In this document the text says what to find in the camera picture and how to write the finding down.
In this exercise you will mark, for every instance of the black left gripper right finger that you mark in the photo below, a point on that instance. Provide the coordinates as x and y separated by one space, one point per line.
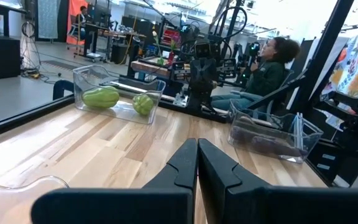
291 208

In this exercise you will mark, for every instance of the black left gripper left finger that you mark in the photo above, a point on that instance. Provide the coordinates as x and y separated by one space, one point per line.
120 208

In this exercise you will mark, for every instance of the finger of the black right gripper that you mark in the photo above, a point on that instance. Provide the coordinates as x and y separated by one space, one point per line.
199 77
204 77

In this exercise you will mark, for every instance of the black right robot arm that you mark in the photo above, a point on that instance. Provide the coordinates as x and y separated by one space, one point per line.
197 103

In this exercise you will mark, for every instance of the wooden background table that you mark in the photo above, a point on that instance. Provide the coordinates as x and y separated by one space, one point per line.
148 67

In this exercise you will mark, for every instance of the seated person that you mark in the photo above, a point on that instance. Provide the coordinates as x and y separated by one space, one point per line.
266 77

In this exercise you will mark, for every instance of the clear plastic bin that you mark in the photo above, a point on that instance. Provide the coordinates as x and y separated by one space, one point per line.
309 133
82 77
17 202

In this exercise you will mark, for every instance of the grey chair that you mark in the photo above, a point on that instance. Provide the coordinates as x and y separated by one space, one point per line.
287 77

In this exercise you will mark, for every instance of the green toy chayote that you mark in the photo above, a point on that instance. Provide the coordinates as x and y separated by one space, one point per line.
101 98

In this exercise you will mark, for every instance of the orange backdrop panel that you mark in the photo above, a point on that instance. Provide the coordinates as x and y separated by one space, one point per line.
73 12

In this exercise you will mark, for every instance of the black curved tube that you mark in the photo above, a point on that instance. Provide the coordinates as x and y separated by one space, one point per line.
59 88

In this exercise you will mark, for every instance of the floral printed cloth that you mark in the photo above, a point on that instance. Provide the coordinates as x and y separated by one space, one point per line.
356 71

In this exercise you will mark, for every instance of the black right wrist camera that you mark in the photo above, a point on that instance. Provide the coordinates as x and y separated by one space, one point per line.
202 49

